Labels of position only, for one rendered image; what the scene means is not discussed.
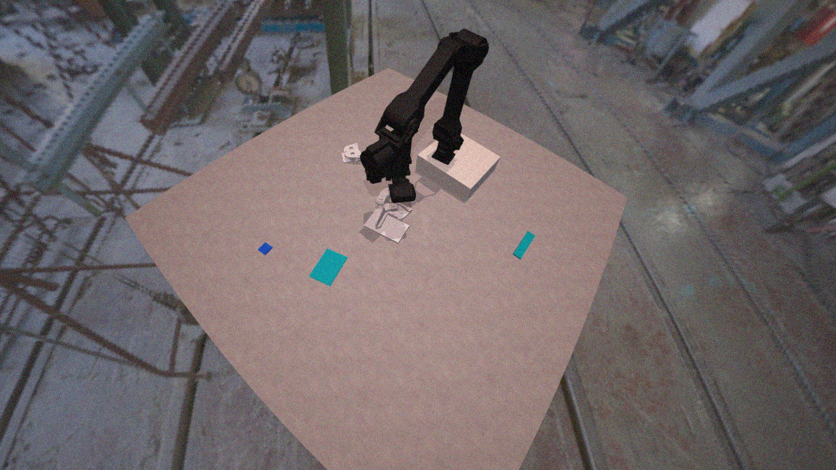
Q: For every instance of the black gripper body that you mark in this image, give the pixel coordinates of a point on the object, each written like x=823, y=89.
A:
x=401, y=191

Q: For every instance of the teal flat plate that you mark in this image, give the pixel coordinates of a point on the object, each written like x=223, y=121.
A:
x=328, y=267

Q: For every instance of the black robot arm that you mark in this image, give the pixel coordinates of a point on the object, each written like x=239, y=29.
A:
x=465, y=51

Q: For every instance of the teal rectangular block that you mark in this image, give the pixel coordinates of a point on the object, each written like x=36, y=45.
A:
x=525, y=243

